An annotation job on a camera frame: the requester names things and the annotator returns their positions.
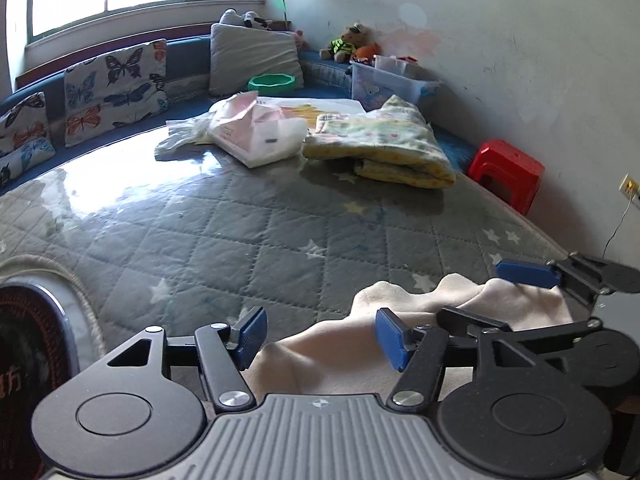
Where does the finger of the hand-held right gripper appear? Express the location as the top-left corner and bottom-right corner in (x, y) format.
(436, 306), (608, 361)
(495, 254), (640, 306)

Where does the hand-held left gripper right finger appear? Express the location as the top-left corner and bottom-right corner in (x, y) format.
(375, 308), (551, 413)

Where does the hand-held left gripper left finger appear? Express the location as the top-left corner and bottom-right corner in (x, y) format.
(75, 306), (268, 413)

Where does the cream sweatshirt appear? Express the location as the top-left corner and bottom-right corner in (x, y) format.
(245, 272), (576, 396)

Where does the grey quilted star table cover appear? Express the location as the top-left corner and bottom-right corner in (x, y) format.
(0, 125), (581, 411)

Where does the red plastic stool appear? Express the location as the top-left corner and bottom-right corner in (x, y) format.
(467, 139), (546, 216)

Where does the yellow floral folded blanket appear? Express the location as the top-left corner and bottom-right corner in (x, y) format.
(302, 95), (457, 190)

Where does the pink white plastic bag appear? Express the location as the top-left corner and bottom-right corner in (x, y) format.
(207, 91), (308, 168)

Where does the white crumpled plastic bag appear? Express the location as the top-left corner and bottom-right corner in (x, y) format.
(155, 110), (221, 161)

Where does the clear plastic storage box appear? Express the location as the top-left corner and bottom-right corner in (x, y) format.
(350, 55), (443, 113)

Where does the white printed cloth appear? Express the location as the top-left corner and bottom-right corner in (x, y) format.
(260, 95), (366, 117)

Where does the white plastic container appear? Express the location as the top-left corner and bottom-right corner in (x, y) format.
(375, 54), (426, 81)

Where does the green bowl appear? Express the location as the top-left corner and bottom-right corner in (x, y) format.
(248, 73), (297, 95)

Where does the grey cushion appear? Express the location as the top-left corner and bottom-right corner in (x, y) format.
(209, 22), (305, 97)

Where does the large butterfly print cushion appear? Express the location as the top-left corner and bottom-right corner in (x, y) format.
(62, 39), (168, 148)

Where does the blue sofa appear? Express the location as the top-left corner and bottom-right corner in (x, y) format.
(0, 35), (481, 196)

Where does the brown teddy bear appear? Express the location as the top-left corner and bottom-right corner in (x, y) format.
(320, 22), (373, 63)

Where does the small butterfly print cushion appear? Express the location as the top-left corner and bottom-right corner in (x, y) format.
(0, 91), (56, 186)

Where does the white black plush toy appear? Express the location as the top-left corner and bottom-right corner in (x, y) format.
(220, 8), (281, 31)

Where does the thin cable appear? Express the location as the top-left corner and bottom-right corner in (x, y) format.
(600, 192), (635, 261)

